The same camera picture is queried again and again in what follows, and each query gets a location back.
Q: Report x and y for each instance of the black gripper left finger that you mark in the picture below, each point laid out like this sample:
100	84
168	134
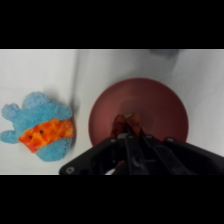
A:
133	156

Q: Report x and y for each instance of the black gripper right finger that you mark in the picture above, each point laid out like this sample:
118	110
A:
159	158

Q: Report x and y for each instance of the red ball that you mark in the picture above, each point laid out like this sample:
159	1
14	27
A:
128	124

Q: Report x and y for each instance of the pink bowl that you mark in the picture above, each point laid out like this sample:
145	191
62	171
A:
150	106

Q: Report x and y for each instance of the blue orange plush toy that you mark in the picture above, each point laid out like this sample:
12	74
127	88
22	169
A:
40	128

